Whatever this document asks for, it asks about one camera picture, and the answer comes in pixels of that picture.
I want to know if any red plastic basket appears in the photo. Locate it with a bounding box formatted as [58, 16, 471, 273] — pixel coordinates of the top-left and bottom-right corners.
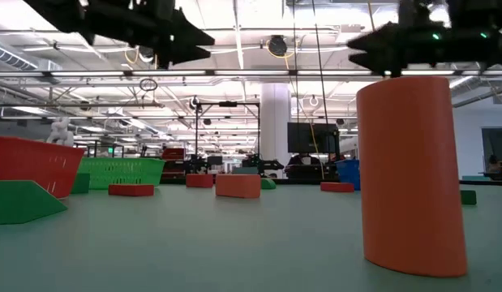
[0, 135, 86, 200]

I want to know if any white robot figure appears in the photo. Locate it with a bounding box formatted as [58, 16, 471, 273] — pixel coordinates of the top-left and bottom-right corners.
[45, 117, 75, 148]

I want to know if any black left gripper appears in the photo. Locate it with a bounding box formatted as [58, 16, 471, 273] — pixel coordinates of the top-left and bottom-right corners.
[86, 0, 216, 69]

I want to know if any green long slanted block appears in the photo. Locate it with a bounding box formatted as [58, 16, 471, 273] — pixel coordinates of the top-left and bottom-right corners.
[0, 179, 69, 225]

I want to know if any red cabinet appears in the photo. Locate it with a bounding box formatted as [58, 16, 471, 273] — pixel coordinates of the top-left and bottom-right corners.
[161, 147, 187, 180]

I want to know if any long black cable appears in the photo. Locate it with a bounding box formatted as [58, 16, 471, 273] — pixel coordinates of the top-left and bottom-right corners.
[312, 0, 330, 180]

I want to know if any orange long rounded block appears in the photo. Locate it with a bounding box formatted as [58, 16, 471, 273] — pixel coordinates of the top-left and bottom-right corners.
[355, 75, 469, 279]

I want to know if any orange rectangular block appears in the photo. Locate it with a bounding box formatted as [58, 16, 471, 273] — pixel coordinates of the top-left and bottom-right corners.
[215, 174, 262, 200]

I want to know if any white round pillar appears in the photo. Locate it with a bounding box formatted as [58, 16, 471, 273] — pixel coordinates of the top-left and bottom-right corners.
[260, 83, 293, 179]

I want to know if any yellow power cable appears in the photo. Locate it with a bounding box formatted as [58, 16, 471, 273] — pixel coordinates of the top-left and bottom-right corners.
[298, 92, 325, 180]

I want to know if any green small block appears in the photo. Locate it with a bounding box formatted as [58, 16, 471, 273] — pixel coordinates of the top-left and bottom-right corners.
[460, 189, 478, 206]

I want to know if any black metal frame rig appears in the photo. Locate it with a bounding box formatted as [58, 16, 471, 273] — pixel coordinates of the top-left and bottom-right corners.
[193, 100, 262, 174]

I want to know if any person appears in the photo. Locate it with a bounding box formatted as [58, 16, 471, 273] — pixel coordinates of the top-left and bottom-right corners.
[486, 154, 502, 176]

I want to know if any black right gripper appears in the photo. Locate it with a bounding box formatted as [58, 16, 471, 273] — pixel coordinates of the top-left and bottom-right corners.
[345, 0, 458, 78]

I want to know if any black table frame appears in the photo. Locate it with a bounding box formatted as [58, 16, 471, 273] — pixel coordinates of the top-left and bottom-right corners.
[159, 176, 502, 187]

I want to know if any thin black hanging cable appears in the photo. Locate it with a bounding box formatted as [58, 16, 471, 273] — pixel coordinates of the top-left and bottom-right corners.
[291, 0, 299, 122]

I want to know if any green plastic basket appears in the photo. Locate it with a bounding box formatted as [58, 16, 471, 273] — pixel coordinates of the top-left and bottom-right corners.
[77, 157, 166, 191]

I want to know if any blue plastic basket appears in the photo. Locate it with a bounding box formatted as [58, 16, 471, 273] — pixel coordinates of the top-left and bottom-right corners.
[335, 158, 361, 191]

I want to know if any green cube block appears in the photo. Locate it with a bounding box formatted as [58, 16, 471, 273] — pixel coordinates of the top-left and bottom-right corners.
[70, 172, 91, 195]

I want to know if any black monitor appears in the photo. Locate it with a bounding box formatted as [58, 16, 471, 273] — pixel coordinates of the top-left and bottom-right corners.
[286, 122, 341, 155]

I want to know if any red rectangular block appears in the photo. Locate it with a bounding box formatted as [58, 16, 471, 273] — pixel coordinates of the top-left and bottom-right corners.
[185, 174, 214, 189]

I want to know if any black ceiling cable reel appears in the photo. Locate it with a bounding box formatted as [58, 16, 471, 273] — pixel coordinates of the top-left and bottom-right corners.
[268, 35, 289, 58]

